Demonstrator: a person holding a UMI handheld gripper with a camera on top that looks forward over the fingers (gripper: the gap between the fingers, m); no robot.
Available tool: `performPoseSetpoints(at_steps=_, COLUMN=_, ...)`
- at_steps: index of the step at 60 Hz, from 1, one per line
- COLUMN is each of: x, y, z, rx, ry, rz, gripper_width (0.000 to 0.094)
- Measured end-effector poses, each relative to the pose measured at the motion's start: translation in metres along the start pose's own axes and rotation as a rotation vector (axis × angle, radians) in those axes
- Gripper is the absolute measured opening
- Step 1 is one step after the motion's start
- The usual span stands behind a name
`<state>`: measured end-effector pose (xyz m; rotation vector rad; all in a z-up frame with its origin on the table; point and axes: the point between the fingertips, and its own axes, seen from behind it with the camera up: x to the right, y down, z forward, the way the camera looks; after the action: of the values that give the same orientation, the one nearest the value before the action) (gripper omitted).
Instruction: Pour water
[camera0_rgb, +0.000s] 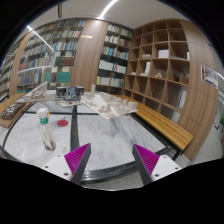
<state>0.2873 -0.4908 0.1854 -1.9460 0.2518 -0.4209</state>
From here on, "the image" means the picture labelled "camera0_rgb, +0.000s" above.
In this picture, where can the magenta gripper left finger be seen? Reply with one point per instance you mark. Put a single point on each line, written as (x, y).
(70, 166)

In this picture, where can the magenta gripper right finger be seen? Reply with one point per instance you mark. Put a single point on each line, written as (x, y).
(151, 166)

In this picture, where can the clear plastic water bottle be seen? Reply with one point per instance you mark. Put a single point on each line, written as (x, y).
(45, 129)

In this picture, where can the wooden bench right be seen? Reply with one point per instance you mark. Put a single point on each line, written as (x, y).
(172, 131)

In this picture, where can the wooden bench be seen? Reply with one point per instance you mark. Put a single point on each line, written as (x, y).
(13, 99)
(172, 131)

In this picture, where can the red round lid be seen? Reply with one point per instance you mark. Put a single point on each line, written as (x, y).
(62, 123)

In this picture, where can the large white architectural model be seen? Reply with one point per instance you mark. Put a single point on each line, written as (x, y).
(109, 106)

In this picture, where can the dark grey building model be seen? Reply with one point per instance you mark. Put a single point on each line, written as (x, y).
(70, 92)

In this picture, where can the white model on left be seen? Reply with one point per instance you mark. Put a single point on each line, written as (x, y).
(40, 93)

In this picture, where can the brown relief model board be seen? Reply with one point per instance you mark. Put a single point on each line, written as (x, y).
(12, 110)

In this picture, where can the wooden bench left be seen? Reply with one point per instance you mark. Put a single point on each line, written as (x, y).
(13, 99)

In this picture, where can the wooden cubby shelf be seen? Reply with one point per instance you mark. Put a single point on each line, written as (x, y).
(159, 83)

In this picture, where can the middle bookshelf with books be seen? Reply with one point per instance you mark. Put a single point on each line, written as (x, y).
(114, 59)

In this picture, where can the white box on shelf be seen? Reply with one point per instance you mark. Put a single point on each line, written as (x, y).
(163, 53)

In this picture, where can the left glass-front bookshelf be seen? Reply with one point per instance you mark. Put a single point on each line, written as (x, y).
(45, 54)

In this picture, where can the wall poster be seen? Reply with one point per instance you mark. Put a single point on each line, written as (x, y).
(209, 76)

